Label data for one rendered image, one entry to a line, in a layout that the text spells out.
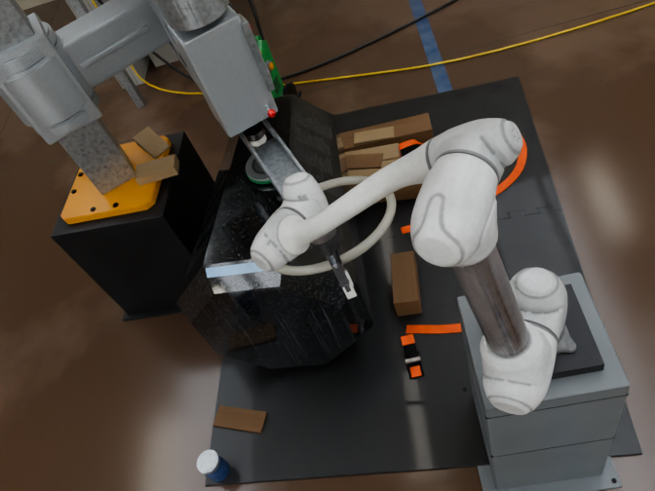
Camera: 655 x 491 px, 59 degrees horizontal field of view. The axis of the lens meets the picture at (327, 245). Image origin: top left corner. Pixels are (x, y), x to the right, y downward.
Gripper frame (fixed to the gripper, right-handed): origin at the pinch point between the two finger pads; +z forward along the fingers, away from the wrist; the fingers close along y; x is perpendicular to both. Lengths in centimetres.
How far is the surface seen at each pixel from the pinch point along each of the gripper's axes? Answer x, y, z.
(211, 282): 53, 46, 11
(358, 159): -19, 153, 44
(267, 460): 69, 21, 93
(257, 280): 35, 40, 14
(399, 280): -15, 77, 73
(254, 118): 12, 74, -33
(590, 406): -53, -39, 44
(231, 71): 12, 69, -54
